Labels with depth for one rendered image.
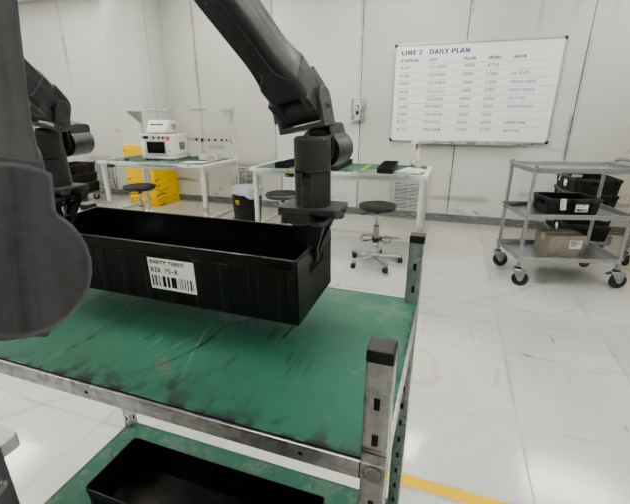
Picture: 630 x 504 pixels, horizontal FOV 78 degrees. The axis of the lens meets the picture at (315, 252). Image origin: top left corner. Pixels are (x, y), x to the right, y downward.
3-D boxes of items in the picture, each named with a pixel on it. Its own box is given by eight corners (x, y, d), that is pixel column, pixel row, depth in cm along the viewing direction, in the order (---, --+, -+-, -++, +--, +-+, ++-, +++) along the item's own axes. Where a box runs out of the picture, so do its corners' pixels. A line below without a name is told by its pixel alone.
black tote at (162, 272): (40, 279, 80) (25, 227, 76) (107, 250, 95) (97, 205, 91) (299, 326, 62) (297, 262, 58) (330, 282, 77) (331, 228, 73)
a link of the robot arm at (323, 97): (268, 98, 59) (318, 84, 54) (305, 99, 68) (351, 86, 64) (285, 177, 62) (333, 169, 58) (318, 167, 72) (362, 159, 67)
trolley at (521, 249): (489, 262, 367) (506, 154, 333) (589, 265, 360) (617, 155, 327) (511, 286, 316) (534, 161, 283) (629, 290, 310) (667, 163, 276)
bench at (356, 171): (280, 223, 497) (278, 159, 470) (425, 237, 441) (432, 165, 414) (252, 241, 430) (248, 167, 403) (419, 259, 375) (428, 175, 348)
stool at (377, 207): (344, 254, 390) (345, 198, 370) (395, 253, 393) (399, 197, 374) (352, 275, 339) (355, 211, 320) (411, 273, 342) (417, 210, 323)
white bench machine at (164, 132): (159, 157, 501) (154, 119, 485) (189, 157, 491) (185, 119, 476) (140, 160, 467) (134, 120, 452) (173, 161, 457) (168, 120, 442)
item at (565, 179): (540, 235, 451) (553, 169, 426) (585, 238, 439) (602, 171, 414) (556, 253, 392) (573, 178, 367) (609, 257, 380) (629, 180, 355)
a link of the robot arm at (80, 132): (14, 91, 73) (56, 100, 72) (62, 92, 84) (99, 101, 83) (20, 154, 78) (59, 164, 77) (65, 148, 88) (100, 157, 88)
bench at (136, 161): (149, 211, 559) (141, 154, 532) (241, 220, 513) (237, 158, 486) (107, 224, 493) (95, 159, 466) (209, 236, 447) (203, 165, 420)
